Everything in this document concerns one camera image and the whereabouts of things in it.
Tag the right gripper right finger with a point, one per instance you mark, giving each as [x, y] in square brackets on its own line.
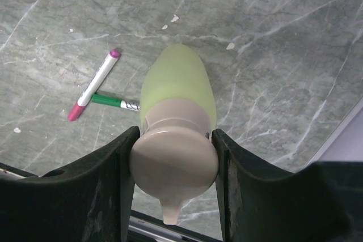
[259, 201]

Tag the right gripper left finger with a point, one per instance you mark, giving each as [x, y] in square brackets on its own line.
[87, 200]

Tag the green bottle beige pump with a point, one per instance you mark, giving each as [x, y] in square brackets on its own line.
[174, 160]

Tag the green whiteboard marker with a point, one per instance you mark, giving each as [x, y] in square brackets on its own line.
[115, 102]

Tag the pink whiteboard marker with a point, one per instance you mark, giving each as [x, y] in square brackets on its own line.
[100, 75]

